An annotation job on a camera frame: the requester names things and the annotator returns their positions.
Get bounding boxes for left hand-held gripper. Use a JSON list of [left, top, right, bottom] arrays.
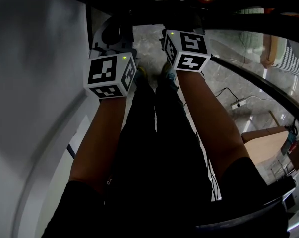
[[83, 16, 140, 100]]

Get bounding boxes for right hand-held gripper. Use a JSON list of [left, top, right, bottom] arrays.
[[161, 15, 212, 73]]

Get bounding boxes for black mini fridge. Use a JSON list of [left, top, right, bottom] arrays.
[[37, 0, 299, 126]]

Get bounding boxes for person's left forearm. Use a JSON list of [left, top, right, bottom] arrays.
[[69, 97, 128, 196]]

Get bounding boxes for person's right forearm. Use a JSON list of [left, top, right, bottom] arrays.
[[175, 69, 250, 183]]

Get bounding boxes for person's right shoe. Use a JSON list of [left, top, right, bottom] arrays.
[[161, 61, 178, 89]]

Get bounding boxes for person's shoe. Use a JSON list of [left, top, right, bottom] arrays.
[[161, 61, 178, 89], [135, 65, 148, 84]]

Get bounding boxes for person's left shoe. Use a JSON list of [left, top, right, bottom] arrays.
[[135, 65, 148, 84]]

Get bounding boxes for white power strip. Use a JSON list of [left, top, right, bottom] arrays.
[[230, 98, 247, 109]]

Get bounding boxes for orange cushion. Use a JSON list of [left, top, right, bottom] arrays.
[[259, 34, 279, 69]]

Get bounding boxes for orange striped sofa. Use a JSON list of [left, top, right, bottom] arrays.
[[272, 39, 299, 82]]

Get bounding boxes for person's black trousers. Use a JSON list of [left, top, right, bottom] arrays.
[[103, 70, 215, 238]]

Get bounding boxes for wooden chair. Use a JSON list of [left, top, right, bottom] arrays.
[[241, 110, 291, 166]]

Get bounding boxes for person's black shirt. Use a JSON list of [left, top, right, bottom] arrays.
[[41, 156, 289, 238]]

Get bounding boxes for black cable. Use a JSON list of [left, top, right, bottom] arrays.
[[214, 87, 240, 107]]

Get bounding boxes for white cable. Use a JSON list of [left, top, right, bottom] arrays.
[[244, 95, 277, 103]]

